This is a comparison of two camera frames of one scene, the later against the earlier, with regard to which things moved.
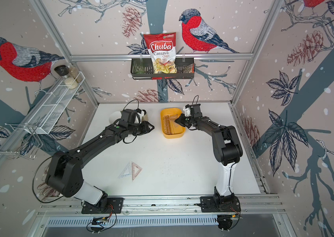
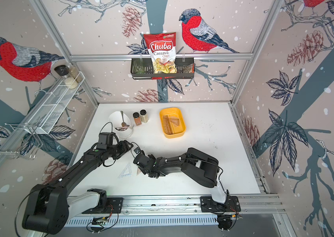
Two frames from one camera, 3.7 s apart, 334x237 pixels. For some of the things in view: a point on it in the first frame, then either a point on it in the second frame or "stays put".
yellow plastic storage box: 171,129 stays put
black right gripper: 180,118 → 150,158
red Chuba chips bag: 162,48 stays put
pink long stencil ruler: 167,124 stays put
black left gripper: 145,124 → 125,147
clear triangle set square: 127,172 stays put
